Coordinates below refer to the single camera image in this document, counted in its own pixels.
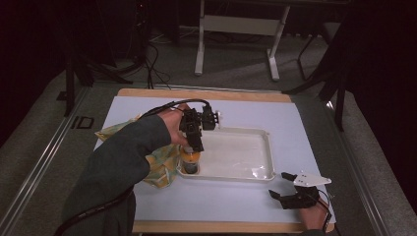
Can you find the yellow patterned cloth bag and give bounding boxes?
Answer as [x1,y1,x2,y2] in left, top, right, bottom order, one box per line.
[94,113,184,190]

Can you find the white plastic tray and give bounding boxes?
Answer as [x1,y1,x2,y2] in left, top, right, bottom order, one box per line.
[176,125,276,183]

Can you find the person's left hand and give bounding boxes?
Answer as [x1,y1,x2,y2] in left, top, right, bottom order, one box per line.
[156,103,191,148]

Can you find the black metal stand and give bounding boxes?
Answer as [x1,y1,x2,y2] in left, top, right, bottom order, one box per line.
[63,53,134,118]
[282,63,349,133]

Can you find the wooden table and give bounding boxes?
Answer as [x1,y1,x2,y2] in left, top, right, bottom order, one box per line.
[116,88,336,235]

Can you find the black floor cables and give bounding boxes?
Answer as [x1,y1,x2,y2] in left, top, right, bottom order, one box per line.
[143,41,172,90]

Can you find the metal floor rail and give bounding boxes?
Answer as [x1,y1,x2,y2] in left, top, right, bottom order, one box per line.
[0,86,91,236]
[324,97,391,236]

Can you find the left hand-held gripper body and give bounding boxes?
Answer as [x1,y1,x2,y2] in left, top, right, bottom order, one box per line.
[179,104,221,135]

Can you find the person's right hand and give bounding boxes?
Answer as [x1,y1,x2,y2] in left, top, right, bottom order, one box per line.
[297,196,329,231]

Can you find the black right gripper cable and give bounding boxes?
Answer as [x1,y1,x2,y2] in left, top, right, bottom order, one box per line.
[316,189,332,233]

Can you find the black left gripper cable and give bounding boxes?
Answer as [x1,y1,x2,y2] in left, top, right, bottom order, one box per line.
[53,97,211,236]

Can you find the white desk frame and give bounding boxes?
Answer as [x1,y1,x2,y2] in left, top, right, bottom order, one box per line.
[194,0,291,83]

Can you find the white table mat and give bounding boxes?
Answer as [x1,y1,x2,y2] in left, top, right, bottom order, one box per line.
[93,95,337,224]

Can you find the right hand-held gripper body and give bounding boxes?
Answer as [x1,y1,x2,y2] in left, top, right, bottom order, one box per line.
[280,172,332,210]

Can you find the orange drink bottle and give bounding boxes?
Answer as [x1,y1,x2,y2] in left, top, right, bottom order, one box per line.
[180,146,202,175]

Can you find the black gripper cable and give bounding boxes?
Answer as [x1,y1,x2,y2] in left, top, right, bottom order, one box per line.
[316,189,332,233]
[53,97,211,236]

